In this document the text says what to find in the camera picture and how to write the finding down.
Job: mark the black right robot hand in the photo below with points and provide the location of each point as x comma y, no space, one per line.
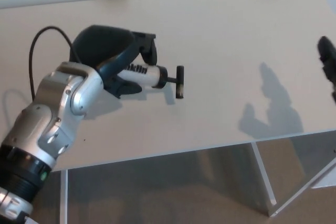
328,56

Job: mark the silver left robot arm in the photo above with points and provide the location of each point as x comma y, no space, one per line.
52,111

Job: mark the white metal desk leg frame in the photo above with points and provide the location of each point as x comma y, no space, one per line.
63,197
262,171

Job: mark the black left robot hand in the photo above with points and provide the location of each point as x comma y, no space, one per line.
99,45

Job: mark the white Franklin hand air pump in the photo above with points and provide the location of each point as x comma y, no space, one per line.
153,75

